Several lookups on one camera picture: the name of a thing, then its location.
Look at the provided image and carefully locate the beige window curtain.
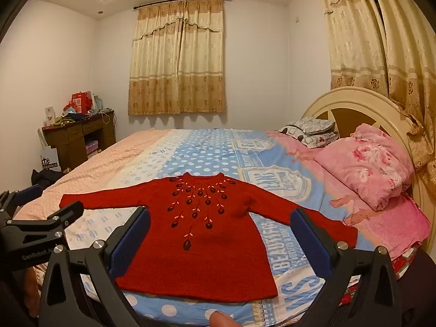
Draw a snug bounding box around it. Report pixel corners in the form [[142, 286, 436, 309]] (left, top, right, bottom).
[[128, 0, 227, 116]]

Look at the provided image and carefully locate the red gift bag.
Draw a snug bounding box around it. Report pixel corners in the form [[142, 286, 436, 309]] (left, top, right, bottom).
[[67, 91, 94, 114]]

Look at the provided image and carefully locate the dark wooden desk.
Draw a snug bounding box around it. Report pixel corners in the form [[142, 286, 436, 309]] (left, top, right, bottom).
[[41, 109, 117, 171]]

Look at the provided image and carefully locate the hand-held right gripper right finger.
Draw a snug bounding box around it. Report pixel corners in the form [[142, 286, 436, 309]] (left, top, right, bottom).
[[289, 208, 397, 327]]

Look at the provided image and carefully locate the blue printed bed sheet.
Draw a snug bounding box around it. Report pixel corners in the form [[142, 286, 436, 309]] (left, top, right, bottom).
[[14, 128, 430, 327]]

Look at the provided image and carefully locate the cream wooden headboard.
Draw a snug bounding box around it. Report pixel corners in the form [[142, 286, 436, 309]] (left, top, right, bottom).
[[301, 87, 436, 246]]

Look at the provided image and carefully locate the pink towel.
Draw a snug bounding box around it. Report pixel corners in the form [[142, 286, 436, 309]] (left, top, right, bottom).
[[354, 193, 431, 260]]

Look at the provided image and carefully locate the red floral cloth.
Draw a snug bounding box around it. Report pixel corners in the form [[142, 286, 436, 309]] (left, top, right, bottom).
[[341, 245, 430, 306]]

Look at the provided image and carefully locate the grey patterned pillow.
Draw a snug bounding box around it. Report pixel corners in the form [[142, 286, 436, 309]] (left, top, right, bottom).
[[278, 116, 338, 149]]

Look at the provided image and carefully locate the black bag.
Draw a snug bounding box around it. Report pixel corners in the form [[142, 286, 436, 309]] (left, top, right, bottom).
[[31, 169, 66, 191]]

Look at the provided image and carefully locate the pink floral quilt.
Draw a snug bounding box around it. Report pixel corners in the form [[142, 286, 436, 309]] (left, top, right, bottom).
[[313, 123, 414, 212]]

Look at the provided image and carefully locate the beige floral long curtain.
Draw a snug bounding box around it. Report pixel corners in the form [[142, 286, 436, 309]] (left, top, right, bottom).
[[315, 0, 436, 186]]

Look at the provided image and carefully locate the dark curtain rod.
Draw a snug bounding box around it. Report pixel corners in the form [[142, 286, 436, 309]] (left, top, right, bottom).
[[133, 0, 233, 11]]

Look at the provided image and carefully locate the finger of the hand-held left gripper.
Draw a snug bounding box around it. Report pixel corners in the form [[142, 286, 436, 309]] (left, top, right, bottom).
[[0, 184, 44, 220], [7, 200, 84, 237]]

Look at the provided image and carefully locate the red knitted embroidered sweater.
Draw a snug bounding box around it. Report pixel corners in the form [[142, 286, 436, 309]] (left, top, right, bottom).
[[59, 172, 359, 304]]

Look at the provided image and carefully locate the white paper bag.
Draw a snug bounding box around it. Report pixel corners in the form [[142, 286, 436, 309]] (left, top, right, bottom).
[[40, 145, 61, 171]]

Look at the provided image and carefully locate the person's right hand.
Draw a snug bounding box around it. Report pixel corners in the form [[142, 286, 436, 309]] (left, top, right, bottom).
[[208, 311, 236, 327]]

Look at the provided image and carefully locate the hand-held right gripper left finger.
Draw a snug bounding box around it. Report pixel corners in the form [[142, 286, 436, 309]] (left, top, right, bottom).
[[39, 207, 152, 327]]

